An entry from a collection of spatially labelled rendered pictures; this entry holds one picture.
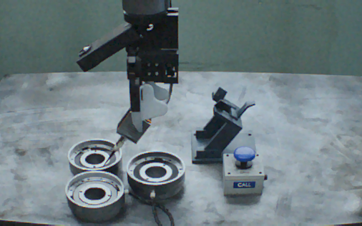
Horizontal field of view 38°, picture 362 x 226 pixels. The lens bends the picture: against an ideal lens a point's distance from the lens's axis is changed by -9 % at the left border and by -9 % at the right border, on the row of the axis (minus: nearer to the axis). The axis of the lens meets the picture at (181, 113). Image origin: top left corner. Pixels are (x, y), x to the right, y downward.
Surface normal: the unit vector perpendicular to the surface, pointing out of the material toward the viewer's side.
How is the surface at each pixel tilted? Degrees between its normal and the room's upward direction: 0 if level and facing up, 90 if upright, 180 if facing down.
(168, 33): 90
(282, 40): 90
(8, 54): 90
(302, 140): 0
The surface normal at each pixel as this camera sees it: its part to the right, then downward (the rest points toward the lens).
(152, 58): 0.00, 0.50
